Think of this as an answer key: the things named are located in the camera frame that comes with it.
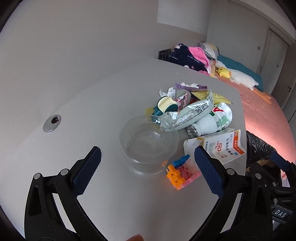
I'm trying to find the yellow duck plush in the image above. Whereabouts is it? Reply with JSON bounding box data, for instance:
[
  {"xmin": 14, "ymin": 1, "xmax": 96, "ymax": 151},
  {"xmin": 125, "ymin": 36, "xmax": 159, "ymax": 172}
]
[{"xmin": 216, "ymin": 67, "xmax": 232, "ymax": 80}]

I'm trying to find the teal pillow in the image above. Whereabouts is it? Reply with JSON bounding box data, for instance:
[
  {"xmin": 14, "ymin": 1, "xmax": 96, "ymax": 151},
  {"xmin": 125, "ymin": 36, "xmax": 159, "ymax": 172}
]
[{"xmin": 216, "ymin": 54, "xmax": 264, "ymax": 92}]

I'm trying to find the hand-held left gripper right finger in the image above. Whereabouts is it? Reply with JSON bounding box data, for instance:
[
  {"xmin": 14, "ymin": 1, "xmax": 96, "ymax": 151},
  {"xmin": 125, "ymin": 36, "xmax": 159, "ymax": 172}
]
[{"xmin": 183, "ymin": 146, "xmax": 274, "ymax": 241}]

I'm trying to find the pink fleece cloth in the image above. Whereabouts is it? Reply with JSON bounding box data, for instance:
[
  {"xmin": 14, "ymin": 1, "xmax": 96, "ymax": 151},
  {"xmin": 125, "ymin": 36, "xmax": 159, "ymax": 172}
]
[{"xmin": 188, "ymin": 46, "xmax": 210, "ymax": 70}]

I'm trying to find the yellow packet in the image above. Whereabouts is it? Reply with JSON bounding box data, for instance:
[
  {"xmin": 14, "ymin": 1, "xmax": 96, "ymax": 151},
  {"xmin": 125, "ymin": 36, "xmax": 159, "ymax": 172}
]
[{"xmin": 191, "ymin": 90, "xmax": 234, "ymax": 105}]

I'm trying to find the beige closet door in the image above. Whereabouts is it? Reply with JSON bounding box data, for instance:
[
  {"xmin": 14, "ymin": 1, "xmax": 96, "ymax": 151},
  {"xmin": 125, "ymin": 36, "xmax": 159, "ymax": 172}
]
[{"xmin": 255, "ymin": 25, "xmax": 289, "ymax": 75}]

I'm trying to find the clear plastic bowl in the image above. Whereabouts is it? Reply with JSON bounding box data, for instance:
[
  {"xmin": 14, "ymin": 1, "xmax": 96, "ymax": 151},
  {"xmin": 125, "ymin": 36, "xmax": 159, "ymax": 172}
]
[{"xmin": 119, "ymin": 115, "xmax": 179, "ymax": 175}]

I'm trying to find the white goose plush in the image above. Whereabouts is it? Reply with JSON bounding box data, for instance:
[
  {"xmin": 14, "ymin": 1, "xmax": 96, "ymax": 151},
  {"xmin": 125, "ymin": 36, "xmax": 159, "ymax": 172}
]
[{"xmin": 215, "ymin": 60, "xmax": 271, "ymax": 103}]

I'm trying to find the colourful toy block cluster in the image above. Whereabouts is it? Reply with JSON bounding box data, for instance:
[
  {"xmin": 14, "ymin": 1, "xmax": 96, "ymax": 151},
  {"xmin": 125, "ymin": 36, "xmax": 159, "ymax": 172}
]
[{"xmin": 162, "ymin": 154, "xmax": 201, "ymax": 190}]

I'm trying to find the navy printed blanket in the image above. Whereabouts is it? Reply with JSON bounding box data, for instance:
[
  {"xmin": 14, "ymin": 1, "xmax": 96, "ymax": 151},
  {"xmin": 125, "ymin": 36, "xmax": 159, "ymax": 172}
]
[{"xmin": 166, "ymin": 43, "xmax": 208, "ymax": 72}]

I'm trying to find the teal tape dispenser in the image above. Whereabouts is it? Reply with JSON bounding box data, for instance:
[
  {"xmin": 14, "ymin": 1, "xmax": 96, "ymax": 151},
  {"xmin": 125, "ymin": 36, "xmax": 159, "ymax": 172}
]
[{"xmin": 151, "ymin": 96, "xmax": 178, "ymax": 116}]

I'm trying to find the black trash bag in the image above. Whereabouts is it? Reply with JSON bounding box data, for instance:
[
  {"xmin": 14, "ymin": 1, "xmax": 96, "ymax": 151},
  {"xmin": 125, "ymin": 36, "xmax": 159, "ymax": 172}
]
[{"xmin": 245, "ymin": 131, "xmax": 285, "ymax": 172}]

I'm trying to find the purple packet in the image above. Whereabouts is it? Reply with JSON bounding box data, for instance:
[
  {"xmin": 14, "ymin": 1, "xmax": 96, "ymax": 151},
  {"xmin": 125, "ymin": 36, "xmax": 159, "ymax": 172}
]
[{"xmin": 174, "ymin": 83, "xmax": 208, "ymax": 90}]

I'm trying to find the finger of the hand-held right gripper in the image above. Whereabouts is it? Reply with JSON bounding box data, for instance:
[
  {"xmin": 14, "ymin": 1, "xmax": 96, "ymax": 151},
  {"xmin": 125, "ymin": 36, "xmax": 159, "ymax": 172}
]
[
  {"xmin": 269, "ymin": 171, "xmax": 290, "ymax": 197},
  {"xmin": 270, "ymin": 152, "xmax": 296, "ymax": 177}
]

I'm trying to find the white orange printed carton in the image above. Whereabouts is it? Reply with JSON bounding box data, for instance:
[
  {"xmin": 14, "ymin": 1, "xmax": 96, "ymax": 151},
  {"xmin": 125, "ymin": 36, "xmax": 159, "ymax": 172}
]
[{"xmin": 183, "ymin": 128, "xmax": 245, "ymax": 163}]

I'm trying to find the dark wall socket panel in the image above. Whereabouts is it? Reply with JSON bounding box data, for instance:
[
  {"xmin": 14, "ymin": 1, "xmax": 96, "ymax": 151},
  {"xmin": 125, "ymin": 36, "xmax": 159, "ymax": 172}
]
[{"xmin": 158, "ymin": 49, "xmax": 174, "ymax": 60}]

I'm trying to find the bed with pink sheet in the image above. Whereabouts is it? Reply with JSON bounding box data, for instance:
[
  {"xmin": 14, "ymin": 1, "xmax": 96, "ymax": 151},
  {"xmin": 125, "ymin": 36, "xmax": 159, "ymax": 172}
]
[{"xmin": 216, "ymin": 74, "xmax": 296, "ymax": 163}]

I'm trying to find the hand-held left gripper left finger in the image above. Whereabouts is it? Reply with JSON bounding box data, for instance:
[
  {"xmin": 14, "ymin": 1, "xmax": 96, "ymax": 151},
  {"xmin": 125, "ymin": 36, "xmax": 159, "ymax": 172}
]
[{"xmin": 24, "ymin": 146, "xmax": 109, "ymax": 241}]

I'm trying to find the silver white foil packet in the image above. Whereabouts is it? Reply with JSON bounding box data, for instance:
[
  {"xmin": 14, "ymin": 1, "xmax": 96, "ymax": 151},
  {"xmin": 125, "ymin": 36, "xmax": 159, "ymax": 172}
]
[{"xmin": 159, "ymin": 89, "xmax": 214, "ymax": 132}]

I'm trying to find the beige room door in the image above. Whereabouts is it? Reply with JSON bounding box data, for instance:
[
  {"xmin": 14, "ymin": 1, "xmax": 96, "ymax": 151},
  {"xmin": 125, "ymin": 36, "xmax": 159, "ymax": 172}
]
[{"xmin": 270, "ymin": 44, "xmax": 296, "ymax": 121}]

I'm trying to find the white plastic drink bottle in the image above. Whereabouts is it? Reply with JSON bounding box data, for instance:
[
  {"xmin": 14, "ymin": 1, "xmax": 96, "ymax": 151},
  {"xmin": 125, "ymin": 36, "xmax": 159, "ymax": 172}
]
[{"xmin": 187, "ymin": 102, "xmax": 232, "ymax": 137}]

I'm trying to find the silver desk cable grommet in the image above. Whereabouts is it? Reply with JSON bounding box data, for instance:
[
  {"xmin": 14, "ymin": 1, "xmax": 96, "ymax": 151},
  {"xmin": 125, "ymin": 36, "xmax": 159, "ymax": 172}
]
[{"xmin": 43, "ymin": 114, "xmax": 62, "ymax": 133}]

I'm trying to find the red printed grey tape strip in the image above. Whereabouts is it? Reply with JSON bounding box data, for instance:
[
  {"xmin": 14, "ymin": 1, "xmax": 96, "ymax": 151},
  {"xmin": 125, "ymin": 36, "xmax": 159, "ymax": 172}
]
[{"xmin": 176, "ymin": 95, "xmax": 192, "ymax": 107}]

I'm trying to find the white patterned pillow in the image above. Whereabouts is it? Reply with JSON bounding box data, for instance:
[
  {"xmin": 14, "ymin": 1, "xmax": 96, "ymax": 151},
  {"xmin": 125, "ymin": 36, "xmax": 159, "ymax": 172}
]
[{"xmin": 199, "ymin": 42, "xmax": 220, "ymax": 61}]

